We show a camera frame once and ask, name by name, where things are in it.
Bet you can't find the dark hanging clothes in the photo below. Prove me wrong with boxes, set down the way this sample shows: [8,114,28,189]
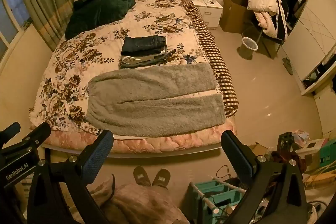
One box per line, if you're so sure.
[285,0,306,22]

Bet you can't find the folded olive pants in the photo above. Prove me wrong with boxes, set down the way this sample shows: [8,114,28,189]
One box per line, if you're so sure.
[119,53,168,69]

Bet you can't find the pink puffer jacket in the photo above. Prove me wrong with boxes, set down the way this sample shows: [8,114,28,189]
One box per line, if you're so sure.
[253,11,279,39]

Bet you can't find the small cardboard box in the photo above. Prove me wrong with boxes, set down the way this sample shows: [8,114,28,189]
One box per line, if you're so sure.
[248,142,268,156]

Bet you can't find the grey fleece pants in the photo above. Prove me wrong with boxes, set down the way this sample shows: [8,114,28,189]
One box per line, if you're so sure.
[85,63,227,136]

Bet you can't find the folded dark jeans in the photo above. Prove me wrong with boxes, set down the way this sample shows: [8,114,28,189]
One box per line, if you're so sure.
[121,35,167,56]

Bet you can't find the pair of dark shoes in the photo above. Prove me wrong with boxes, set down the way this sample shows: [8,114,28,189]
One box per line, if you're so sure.
[282,56,294,75]

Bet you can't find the window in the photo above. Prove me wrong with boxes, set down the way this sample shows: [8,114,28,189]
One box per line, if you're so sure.
[0,0,33,56]

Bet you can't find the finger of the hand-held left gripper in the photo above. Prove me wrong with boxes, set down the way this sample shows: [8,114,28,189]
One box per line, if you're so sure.
[0,123,51,155]
[0,122,21,139]

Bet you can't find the teal rack with white tubes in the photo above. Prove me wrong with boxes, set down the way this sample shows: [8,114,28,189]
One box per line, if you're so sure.
[189,179,248,224]

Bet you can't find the white wardrobe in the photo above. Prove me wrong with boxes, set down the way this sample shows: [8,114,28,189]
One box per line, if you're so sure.
[280,0,336,96]

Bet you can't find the person's legs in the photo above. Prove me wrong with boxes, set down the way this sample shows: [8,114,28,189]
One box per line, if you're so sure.
[87,177,189,224]

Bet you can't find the black garment with white stripe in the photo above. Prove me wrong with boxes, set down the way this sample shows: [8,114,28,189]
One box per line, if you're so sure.
[268,0,290,41]

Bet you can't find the white nightstand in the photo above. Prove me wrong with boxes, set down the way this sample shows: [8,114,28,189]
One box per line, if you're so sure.
[190,0,223,29]

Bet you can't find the brown cardboard box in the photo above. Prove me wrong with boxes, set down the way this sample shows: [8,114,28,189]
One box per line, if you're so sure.
[219,0,259,34]

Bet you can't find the floral blanket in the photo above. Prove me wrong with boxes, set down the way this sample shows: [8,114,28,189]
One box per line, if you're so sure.
[29,0,239,135]

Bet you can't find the dark chair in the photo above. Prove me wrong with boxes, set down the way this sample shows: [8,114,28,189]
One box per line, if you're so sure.
[249,19,286,59]

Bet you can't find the dark green blanket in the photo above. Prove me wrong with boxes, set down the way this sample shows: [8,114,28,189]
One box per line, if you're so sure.
[64,0,137,40]

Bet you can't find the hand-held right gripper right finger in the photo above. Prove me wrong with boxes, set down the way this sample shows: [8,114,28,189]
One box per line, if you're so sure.
[221,130,308,224]

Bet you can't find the green box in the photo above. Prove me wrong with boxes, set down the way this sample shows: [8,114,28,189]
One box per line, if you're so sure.
[319,140,336,168]

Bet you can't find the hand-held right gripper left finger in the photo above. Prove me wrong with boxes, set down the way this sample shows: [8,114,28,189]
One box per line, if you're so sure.
[28,130,114,224]

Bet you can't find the white waste bin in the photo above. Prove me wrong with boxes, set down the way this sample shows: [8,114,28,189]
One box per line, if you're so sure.
[241,37,259,58]

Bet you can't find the green curtain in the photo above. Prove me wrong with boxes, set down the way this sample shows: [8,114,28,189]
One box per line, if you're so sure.
[14,0,75,51]

